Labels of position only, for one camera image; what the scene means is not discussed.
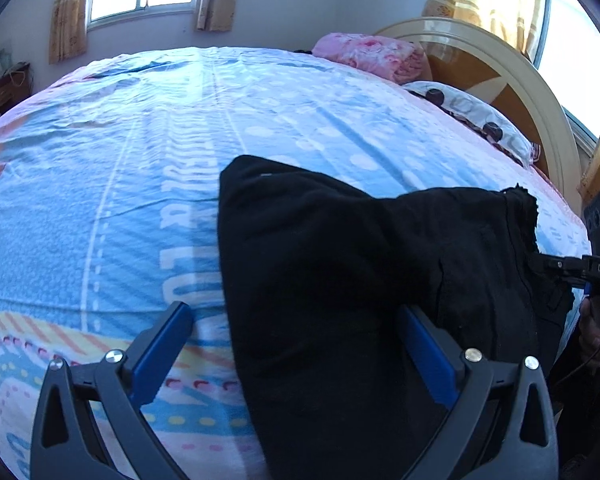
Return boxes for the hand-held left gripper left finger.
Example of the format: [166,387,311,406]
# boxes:
[30,301,196,480]

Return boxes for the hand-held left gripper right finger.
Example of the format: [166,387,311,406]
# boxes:
[399,304,561,480]

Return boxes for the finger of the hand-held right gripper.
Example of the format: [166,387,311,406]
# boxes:
[527,254,588,278]
[552,274,595,297]

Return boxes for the black pants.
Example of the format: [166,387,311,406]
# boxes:
[216,154,576,480]

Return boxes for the person's right hand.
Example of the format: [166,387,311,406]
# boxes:
[578,296,600,373]

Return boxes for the person's dark clothing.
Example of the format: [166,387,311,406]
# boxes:
[545,340,600,480]

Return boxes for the wooden curved headboard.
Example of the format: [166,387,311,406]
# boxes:
[375,16,583,208]

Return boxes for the white dotted pillow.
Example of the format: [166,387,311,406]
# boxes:
[402,80,543,168]

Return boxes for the large bright window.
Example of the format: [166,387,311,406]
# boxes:
[532,0,600,156]

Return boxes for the blue and pink bedsheet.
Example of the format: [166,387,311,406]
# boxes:
[0,46,593,480]

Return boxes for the pink floral folded quilt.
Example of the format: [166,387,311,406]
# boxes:
[311,32,433,85]

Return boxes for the brown wooden desk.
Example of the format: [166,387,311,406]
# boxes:
[0,61,32,128]

